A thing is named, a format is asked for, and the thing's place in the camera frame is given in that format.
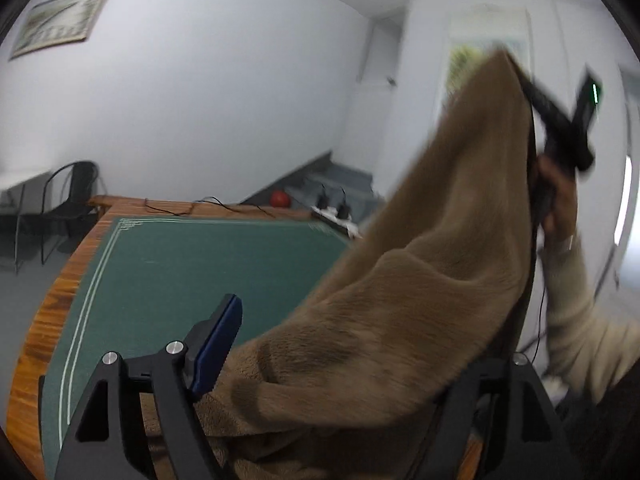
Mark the white power strip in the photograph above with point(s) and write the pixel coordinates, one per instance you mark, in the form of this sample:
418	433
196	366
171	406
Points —
332	219

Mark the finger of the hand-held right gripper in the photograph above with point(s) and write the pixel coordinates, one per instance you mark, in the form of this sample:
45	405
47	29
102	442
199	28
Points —
537	100

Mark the person's right hand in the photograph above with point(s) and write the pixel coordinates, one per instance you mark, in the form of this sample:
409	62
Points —
562	205

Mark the black power adapter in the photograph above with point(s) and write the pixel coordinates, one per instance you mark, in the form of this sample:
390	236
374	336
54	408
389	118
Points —
344	207
323	200

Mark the white folding table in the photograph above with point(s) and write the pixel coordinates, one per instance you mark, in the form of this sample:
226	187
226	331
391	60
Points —
20	180

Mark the brown fleece sweater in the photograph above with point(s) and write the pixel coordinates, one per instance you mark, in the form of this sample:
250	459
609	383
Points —
400	285

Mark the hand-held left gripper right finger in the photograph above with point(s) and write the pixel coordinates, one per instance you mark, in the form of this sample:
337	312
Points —
530	410

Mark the person's right forearm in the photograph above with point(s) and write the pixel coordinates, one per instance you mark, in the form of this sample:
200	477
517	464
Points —
580	325

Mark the white door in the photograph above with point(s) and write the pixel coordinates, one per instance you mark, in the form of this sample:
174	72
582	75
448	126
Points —
375	125

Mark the black chair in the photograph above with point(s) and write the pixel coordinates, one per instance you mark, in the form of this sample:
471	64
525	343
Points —
75	195

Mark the grey steps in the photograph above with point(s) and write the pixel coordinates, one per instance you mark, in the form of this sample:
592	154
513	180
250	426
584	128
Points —
345	180

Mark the red ball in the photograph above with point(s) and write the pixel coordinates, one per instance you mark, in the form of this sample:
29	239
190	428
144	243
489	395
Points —
280	199

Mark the framed wall picture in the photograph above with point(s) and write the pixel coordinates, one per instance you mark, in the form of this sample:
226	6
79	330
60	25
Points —
60	20

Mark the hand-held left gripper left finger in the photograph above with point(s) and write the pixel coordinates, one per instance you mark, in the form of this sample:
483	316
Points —
220	345

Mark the wall scroll poster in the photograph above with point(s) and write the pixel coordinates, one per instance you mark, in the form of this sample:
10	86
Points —
500	35

